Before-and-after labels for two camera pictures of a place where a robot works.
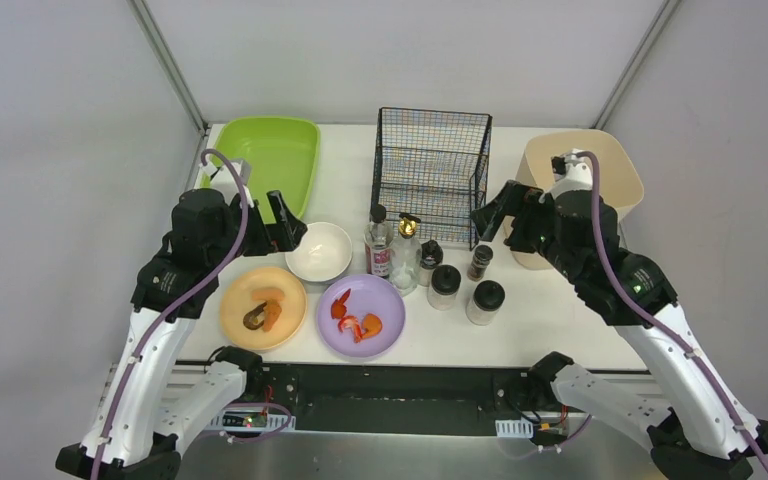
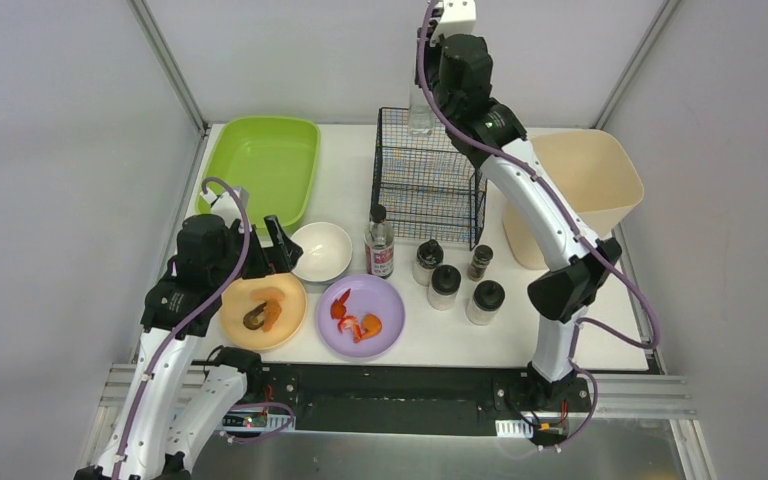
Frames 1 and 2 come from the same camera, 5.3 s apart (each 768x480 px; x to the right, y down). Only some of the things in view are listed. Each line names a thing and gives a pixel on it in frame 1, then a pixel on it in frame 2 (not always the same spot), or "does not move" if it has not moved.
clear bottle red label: [378, 235] does not move
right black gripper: [519, 216] -> [432, 72]
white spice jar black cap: [431, 256] does not move
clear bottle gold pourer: [405, 256] -> [421, 113]
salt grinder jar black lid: [488, 297] does not move
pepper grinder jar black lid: [445, 283] does not move
